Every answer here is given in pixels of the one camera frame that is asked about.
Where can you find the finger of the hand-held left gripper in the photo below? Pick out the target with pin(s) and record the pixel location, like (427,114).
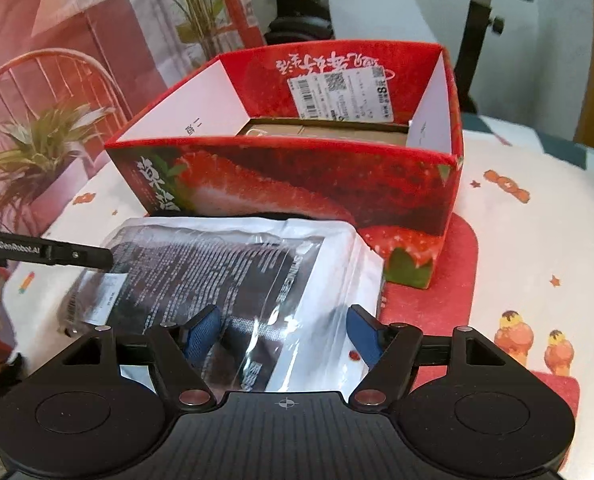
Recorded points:
(84,256)

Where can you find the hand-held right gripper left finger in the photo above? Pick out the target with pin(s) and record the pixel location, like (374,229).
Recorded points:
(204,332)

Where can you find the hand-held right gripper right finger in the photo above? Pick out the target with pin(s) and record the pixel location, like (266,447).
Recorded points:
(363,332)

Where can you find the clear plastic packet dark contents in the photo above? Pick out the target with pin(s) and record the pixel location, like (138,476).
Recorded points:
(202,270)

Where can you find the red strawberry print box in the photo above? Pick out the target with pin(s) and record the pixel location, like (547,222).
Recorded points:
(277,180)

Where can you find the printed backdrop cloth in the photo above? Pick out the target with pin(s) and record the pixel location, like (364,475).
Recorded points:
(52,35)

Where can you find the black clamp stand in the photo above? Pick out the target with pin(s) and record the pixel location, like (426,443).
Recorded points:
(299,20)

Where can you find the black stand white top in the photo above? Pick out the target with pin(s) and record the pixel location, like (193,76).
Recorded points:
(479,25)

